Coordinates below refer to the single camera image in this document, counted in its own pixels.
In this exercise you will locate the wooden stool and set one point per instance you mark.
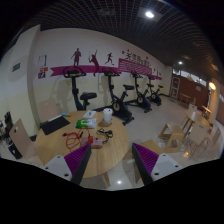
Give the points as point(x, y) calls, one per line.
point(175, 136)

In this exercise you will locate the wooden table right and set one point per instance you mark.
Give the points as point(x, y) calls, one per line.
point(192, 117)

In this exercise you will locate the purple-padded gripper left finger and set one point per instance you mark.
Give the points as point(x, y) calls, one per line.
point(72, 166)

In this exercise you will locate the wooden chair behind table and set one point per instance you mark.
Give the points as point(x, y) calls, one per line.
point(48, 110)

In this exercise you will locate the wooden chair right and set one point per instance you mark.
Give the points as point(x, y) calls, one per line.
point(196, 135)

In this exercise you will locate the red charger plug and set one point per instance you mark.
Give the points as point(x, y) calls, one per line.
point(90, 139)

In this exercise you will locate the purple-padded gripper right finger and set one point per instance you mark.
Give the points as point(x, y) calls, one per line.
point(153, 166)

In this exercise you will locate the round wooden table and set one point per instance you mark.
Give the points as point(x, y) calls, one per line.
point(98, 161)

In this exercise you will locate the ceiling light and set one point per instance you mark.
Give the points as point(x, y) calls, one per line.
point(149, 14)

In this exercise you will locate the black exercise bike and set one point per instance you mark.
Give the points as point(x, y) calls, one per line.
point(141, 100)
point(154, 97)
point(82, 101)
point(118, 106)

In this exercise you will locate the green wet wipes pack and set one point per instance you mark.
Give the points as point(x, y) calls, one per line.
point(86, 123)

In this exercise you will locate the wooden chair left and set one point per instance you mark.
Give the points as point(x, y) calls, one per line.
point(24, 144)

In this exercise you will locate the pink power bank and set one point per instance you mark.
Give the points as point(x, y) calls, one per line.
point(97, 143)

